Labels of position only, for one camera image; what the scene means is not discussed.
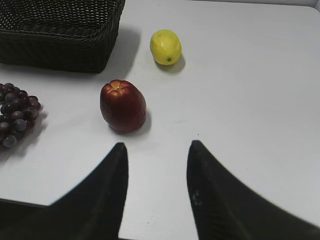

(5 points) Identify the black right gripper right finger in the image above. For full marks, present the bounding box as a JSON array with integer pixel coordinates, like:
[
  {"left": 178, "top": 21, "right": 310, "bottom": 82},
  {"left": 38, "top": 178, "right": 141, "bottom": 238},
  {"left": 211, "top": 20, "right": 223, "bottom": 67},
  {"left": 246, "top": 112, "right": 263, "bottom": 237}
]
[{"left": 186, "top": 140, "right": 320, "bottom": 240}]

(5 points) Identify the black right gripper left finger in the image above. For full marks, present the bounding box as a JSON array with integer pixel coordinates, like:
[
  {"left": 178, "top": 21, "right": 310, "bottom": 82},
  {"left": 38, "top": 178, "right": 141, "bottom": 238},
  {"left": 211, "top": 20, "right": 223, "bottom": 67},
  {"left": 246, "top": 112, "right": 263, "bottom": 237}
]
[{"left": 47, "top": 142, "right": 129, "bottom": 240}]

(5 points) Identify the black woven basket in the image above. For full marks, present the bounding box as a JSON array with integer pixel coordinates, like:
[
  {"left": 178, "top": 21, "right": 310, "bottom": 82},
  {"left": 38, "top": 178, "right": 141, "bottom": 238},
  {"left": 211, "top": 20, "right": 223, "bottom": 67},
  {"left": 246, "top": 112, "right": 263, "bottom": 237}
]
[{"left": 0, "top": 0, "right": 125, "bottom": 74}]

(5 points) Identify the red apple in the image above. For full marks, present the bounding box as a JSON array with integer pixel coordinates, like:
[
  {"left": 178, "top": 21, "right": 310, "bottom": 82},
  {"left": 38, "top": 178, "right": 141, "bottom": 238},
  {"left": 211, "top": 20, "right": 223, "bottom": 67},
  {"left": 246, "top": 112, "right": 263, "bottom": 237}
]
[{"left": 100, "top": 79, "right": 147, "bottom": 133}]

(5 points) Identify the purple grape bunch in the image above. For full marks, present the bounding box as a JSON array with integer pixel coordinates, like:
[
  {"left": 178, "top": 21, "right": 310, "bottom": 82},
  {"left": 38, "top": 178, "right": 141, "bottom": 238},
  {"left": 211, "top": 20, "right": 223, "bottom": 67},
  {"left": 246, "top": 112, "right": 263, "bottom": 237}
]
[{"left": 0, "top": 83, "right": 42, "bottom": 149}]

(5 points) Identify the yellow lemon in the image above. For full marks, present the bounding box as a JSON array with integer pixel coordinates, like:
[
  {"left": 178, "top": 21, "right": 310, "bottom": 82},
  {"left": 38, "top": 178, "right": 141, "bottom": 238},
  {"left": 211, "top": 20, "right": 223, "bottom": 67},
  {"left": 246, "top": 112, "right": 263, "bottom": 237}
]
[{"left": 150, "top": 29, "right": 182, "bottom": 66}]

